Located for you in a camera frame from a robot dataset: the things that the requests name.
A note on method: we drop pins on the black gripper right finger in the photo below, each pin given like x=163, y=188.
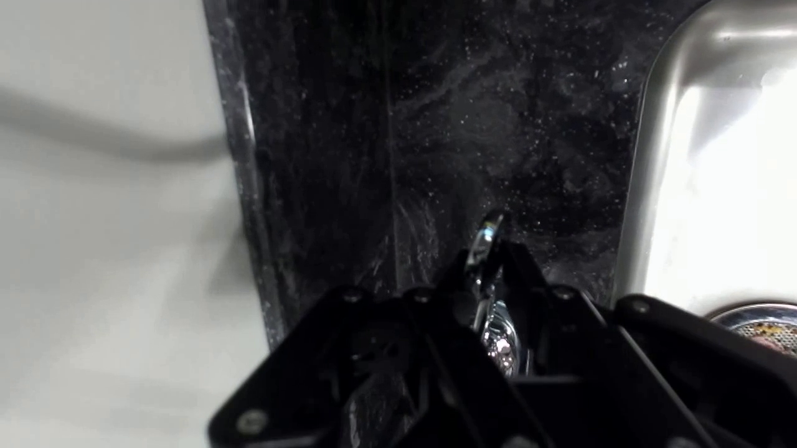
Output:
x=632, y=381

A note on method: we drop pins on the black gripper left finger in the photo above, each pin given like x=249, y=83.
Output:
x=366, y=363

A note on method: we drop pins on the round metal sink drain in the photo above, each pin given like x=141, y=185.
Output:
x=764, y=324

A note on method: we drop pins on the stainless steel sink basin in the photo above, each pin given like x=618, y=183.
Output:
x=723, y=164

